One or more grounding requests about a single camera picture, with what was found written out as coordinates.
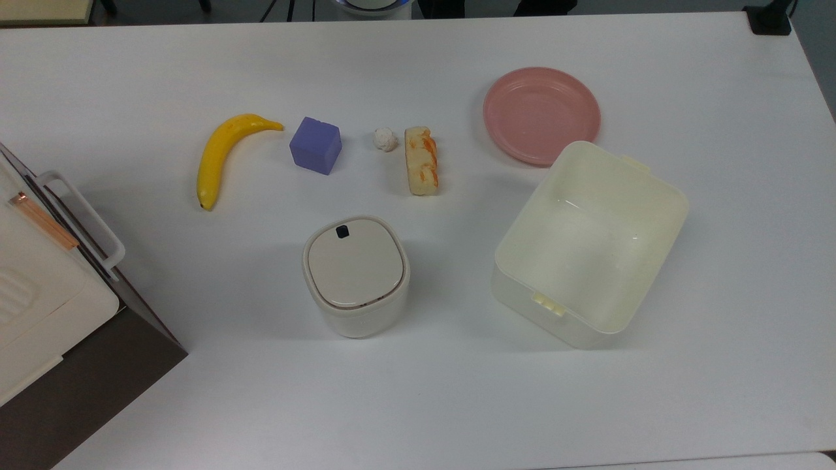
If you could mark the yellow orange bread slice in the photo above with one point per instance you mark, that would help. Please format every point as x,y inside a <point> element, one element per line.
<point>421,163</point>

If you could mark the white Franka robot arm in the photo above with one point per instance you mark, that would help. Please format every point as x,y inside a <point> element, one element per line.
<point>372,5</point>

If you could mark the small beige trash can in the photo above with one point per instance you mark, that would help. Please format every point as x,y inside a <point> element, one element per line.
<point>356,271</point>

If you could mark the small white crumpled ball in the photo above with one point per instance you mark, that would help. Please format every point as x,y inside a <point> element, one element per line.
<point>385,140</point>

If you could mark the purple cube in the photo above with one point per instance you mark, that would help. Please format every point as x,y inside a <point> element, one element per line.
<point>315,147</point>

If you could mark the pink plate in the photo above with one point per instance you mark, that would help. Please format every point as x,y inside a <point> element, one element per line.
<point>535,114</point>

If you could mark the cream plastic bin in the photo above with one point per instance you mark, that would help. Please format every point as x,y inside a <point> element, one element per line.
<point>588,248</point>

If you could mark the yellow banana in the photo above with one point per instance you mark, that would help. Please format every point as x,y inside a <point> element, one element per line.
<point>219,153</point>

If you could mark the black tripod legs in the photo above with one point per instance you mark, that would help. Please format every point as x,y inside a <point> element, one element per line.
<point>290,8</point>

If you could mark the dark brown wooden drawer box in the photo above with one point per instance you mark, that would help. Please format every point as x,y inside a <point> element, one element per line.
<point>85,385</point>

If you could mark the orange tape strip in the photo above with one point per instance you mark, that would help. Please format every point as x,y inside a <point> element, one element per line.
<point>42,220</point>

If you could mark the cream plastic crate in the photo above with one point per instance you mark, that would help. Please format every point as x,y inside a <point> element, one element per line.
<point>39,294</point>

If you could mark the black table clamp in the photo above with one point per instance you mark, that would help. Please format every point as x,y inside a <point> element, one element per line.
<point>769,19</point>

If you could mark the pale yellow side table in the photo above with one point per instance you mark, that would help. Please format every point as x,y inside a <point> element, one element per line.
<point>39,10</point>

